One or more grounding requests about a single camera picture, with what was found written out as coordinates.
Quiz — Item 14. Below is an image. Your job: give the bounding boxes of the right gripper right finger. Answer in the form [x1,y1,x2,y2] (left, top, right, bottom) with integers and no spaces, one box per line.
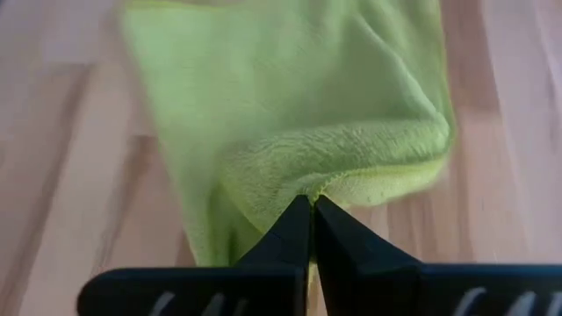
[313,194,562,316]

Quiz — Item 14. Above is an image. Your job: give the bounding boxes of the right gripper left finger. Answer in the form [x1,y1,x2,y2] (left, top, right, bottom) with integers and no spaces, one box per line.
[76,194,313,316]

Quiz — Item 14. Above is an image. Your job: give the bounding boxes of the light green microfiber towel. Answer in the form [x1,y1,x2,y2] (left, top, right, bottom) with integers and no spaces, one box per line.
[118,0,458,269]

